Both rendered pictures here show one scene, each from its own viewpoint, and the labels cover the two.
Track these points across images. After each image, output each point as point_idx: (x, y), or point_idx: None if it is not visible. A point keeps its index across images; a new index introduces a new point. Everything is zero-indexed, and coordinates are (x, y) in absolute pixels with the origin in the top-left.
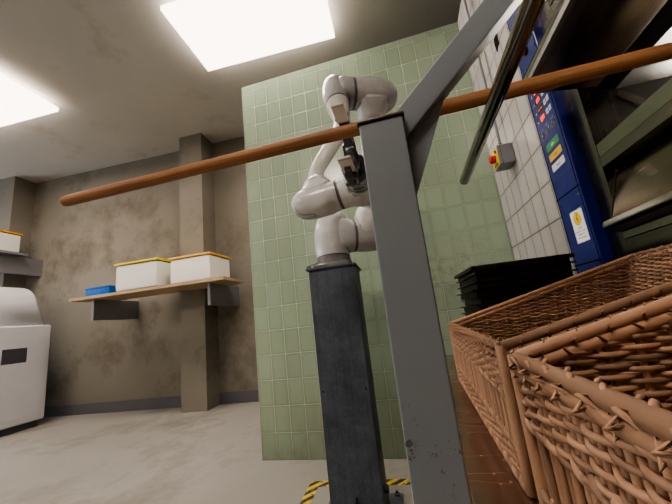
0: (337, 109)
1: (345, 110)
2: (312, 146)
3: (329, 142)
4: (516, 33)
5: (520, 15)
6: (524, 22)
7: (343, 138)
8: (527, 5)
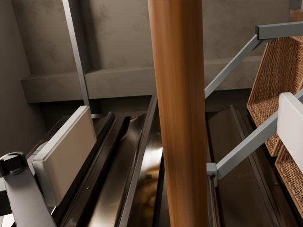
0: (86, 129)
1: (84, 161)
2: (202, 10)
3: (204, 81)
4: (217, 226)
5: (213, 214)
6: (218, 219)
7: (205, 128)
8: (215, 208)
